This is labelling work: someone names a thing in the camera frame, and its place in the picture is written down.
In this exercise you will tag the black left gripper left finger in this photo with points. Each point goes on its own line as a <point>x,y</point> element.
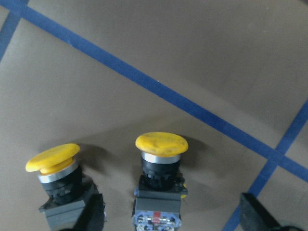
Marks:
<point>92,217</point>

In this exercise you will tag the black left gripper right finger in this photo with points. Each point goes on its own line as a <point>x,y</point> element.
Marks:
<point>254,216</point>

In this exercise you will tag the yellow push button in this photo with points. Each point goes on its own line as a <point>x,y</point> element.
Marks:
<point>63,180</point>
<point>161,186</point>

